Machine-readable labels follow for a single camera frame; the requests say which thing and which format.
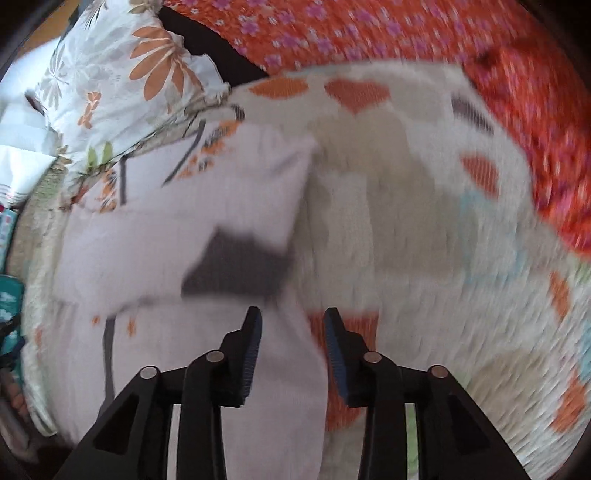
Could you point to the green box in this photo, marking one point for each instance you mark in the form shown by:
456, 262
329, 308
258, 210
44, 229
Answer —
10, 300

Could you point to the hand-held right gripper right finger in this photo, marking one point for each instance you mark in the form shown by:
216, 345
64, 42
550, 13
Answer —
333, 344

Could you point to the white floral pillow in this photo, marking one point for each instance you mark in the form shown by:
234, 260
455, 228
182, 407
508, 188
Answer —
120, 87

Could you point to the strip with coloured shapes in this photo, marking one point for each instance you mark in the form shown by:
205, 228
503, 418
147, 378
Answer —
5, 230

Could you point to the orange floral blanket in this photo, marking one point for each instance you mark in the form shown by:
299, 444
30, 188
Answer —
369, 27

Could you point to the white bag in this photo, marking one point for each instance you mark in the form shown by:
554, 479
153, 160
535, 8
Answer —
23, 170

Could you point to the white small garment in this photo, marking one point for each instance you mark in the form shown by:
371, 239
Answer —
152, 249

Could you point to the black cloth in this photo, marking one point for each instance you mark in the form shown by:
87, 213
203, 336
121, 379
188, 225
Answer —
207, 41

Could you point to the heart patchwork quilt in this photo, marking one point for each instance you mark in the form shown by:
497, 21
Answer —
415, 207

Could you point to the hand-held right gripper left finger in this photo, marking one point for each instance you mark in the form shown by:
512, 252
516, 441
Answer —
251, 341

